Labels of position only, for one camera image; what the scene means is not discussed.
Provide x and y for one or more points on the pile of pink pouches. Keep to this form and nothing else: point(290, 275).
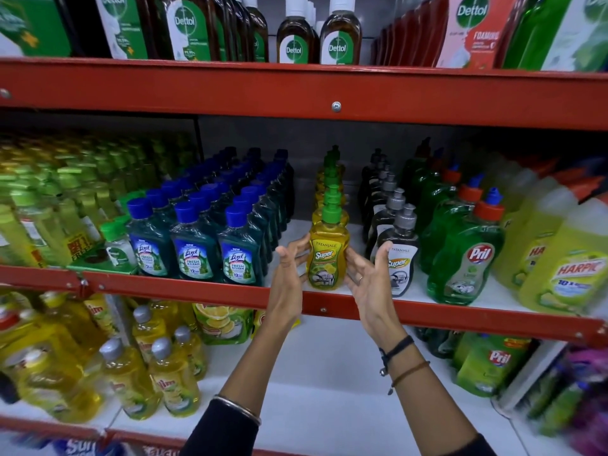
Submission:
point(591, 403)

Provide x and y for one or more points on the row of pale green bottles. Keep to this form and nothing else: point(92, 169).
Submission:
point(57, 199)

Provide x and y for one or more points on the green pack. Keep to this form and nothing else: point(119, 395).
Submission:
point(33, 23)

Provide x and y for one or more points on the blue detergent pouch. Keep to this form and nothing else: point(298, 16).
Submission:
point(85, 448)

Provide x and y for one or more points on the green liquid bottle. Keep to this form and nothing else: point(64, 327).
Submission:
point(527, 37)

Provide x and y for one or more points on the pink foaming refill pack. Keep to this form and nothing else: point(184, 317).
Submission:
point(475, 33)

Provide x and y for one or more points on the silver bangle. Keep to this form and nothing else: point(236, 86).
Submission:
point(237, 408)

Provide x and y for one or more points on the green lemon print pouch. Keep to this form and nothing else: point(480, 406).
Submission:
point(223, 325)

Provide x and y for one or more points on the small green sachets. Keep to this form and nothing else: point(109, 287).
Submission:
point(556, 403)

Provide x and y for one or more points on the person's right forearm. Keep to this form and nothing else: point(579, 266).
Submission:
point(427, 408)

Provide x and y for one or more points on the row of brown antiseptic bottles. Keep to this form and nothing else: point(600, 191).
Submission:
point(190, 28)

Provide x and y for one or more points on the person's left hand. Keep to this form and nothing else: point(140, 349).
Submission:
point(287, 299)

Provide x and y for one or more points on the row of blue-capped dark bottles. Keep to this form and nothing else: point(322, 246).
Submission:
point(195, 251)

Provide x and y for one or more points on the white bottle with green cap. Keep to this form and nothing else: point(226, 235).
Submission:
point(119, 246)

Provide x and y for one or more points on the green white label pouch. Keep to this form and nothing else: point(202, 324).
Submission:
point(121, 28)

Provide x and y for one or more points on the row of black grey-capped bottles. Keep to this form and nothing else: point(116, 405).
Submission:
point(380, 194)

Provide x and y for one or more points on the row of green orange-capped bottles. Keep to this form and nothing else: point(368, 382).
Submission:
point(437, 208)

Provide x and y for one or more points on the green disinfectant pouch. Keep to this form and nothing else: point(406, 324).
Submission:
point(584, 37)

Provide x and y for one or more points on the cluster of yellow grey-capped bottles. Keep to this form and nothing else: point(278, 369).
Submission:
point(62, 370)

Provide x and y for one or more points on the white shelf upright post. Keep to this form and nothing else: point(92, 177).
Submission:
point(532, 370)

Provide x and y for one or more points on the green cardboard tray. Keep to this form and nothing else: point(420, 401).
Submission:
point(95, 265)

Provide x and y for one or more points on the row of red refill packs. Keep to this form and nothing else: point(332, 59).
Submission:
point(408, 37)

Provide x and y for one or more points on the person's left forearm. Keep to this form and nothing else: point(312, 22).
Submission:
point(247, 375)

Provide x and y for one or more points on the red metal shelf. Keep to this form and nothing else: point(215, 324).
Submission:
point(285, 90)

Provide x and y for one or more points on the yellow pouch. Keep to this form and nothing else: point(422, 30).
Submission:
point(259, 320)

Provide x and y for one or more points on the person's right hand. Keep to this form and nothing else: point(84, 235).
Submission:
point(375, 303)

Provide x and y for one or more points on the yellow pump dish soap bottle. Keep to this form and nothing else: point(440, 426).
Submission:
point(328, 254)

